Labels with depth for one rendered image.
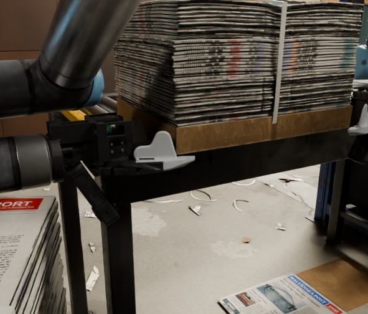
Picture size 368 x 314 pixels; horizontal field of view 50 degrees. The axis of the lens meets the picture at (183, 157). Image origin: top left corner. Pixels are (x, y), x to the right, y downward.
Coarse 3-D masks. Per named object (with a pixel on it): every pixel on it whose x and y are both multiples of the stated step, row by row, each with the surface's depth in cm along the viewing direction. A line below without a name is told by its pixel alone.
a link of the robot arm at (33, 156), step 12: (24, 144) 52; (36, 144) 52; (48, 144) 53; (24, 156) 51; (36, 156) 52; (48, 156) 52; (24, 168) 51; (36, 168) 52; (48, 168) 52; (24, 180) 52; (36, 180) 52; (48, 180) 53
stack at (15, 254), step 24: (0, 216) 36; (24, 216) 36; (48, 216) 37; (0, 240) 31; (24, 240) 31; (48, 240) 36; (0, 264) 28; (24, 264) 28; (48, 264) 35; (0, 288) 26; (24, 288) 28; (48, 288) 37; (0, 312) 23; (24, 312) 28; (48, 312) 36
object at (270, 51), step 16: (272, 16) 62; (288, 16) 63; (256, 32) 68; (272, 32) 62; (288, 32) 64; (272, 48) 63; (288, 48) 65; (272, 64) 64; (288, 64) 65; (272, 80) 64; (288, 80) 66; (272, 96) 65; (288, 96) 66; (272, 112) 67
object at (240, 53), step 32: (160, 0) 58; (192, 0) 54; (224, 0) 57; (128, 32) 74; (160, 32) 60; (192, 32) 56; (224, 32) 58; (128, 64) 73; (160, 64) 60; (192, 64) 57; (224, 64) 60; (256, 64) 63; (128, 96) 74; (160, 96) 61; (192, 96) 58; (224, 96) 61; (256, 96) 64
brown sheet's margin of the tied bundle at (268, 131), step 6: (264, 120) 66; (270, 120) 66; (282, 120) 68; (264, 126) 66; (270, 126) 67; (276, 126) 67; (282, 126) 68; (264, 132) 67; (270, 132) 67; (276, 132) 68; (282, 132) 68; (264, 138) 67; (270, 138) 68; (276, 138) 68; (282, 138) 69
